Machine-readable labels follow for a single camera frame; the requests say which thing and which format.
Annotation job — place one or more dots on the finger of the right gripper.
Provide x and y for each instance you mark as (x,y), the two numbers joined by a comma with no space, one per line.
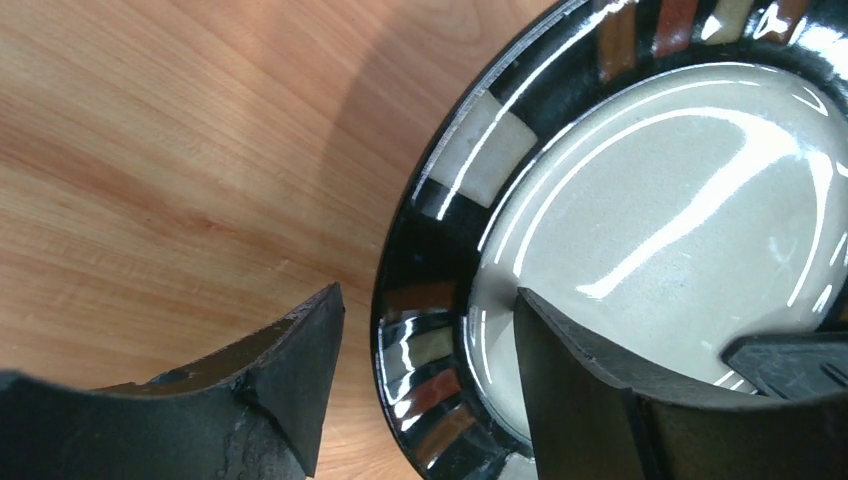
(791,366)

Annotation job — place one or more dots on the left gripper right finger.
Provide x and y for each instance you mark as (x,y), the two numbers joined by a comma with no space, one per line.
(599,411)

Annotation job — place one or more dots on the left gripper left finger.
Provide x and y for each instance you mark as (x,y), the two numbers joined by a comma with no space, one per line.
(254,409)

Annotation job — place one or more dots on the black bottom plate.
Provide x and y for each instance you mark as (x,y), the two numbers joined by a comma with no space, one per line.
(671,175)

